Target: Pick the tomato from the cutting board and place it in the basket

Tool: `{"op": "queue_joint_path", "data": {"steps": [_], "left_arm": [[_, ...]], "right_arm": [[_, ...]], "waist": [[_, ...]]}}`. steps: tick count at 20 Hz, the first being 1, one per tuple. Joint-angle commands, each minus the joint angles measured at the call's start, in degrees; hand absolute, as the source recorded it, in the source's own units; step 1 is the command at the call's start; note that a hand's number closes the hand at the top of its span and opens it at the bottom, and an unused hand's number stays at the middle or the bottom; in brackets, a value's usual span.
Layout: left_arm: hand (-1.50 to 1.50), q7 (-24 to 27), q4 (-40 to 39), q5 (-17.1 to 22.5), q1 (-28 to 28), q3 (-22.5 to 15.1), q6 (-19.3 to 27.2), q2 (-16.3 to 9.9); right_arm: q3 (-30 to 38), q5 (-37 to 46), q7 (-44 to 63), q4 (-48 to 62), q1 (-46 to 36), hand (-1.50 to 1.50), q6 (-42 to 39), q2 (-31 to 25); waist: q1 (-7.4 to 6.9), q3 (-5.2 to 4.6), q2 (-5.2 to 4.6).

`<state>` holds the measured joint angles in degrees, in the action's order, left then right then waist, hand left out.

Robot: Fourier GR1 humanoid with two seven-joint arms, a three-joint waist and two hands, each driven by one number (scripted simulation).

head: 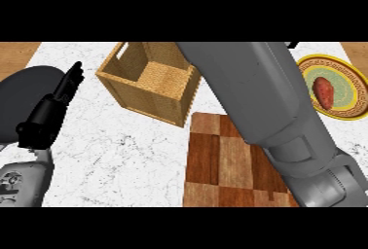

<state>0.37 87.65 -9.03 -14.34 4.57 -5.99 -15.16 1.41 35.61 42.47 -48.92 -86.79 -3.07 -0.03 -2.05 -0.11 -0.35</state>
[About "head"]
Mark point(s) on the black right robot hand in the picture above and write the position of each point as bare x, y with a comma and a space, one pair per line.
291, 44

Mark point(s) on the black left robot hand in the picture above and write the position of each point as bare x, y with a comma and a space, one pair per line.
44, 120

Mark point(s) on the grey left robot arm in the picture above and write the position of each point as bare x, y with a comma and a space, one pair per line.
21, 181

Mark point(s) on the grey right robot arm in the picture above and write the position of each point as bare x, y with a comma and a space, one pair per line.
267, 107

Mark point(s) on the wooden box basket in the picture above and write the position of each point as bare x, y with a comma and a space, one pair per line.
152, 87

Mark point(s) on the checkered wooden cutting board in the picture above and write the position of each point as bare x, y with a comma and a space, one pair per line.
225, 168

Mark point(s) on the dark grey round pan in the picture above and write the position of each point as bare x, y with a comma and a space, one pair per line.
24, 97

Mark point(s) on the red-brown sweet potato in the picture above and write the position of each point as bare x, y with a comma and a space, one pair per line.
324, 92

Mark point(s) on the yellow patterned plate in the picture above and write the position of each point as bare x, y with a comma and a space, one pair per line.
347, 87

